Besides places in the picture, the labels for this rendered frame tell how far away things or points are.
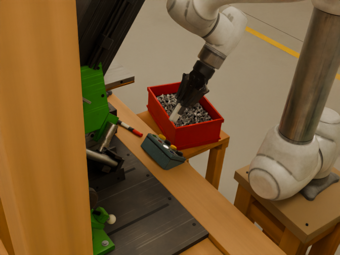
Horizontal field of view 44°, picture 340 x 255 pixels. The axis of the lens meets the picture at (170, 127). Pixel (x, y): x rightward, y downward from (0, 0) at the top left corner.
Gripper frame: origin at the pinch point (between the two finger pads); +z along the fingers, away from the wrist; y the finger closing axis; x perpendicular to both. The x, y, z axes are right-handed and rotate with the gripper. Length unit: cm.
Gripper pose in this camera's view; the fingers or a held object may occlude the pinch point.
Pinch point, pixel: (176, 113)
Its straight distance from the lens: 153.6
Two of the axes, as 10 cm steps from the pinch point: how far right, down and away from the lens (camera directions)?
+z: -5.2, 8.3, 2.1
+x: -6.2, -2.0, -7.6
